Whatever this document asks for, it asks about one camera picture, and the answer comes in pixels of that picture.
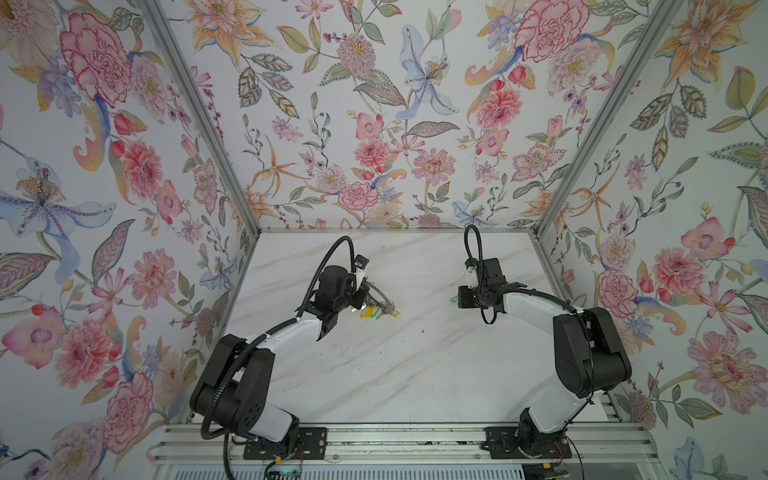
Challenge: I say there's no large metal keyring with keys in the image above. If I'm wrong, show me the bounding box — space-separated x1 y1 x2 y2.
360 281 400 319

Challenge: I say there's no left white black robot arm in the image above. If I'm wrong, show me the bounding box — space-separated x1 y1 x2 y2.
190 256 370 457

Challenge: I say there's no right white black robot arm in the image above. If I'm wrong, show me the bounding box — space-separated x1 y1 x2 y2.
458 258 632 458

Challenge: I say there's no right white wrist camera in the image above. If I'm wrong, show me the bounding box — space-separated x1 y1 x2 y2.
465 258 479 289

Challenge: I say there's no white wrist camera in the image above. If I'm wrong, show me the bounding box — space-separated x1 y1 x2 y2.
353 254 369 290
465 258 479 289

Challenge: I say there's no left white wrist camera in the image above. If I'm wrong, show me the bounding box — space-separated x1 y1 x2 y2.
353 254 369 290

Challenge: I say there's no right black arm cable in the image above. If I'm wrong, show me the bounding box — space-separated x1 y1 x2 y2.
463 224 486 265

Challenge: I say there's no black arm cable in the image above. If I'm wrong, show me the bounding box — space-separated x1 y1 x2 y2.
296 235 356 319
463 224 486 265

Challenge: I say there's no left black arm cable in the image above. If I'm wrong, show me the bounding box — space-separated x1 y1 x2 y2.
296 235 356 319

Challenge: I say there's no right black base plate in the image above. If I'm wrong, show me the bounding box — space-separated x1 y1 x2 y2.
481 426 573 461

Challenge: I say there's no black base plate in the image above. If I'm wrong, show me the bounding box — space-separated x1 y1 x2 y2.
481 426 573 461
243 427 328 461

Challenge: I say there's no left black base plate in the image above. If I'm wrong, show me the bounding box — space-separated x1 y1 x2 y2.
243 427 328 461

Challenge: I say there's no aluminium mounting rail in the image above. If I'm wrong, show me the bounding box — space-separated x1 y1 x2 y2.
148 422 659 466

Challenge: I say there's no left aluminium corner post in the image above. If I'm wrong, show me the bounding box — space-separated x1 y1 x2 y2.
137 0 260 238

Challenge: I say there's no aluminium corner post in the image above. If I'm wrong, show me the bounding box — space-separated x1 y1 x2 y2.
137 0 260 238
531 0 679 240

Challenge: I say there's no right aluminium corner post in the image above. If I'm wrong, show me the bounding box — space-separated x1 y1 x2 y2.
531 0 679 240

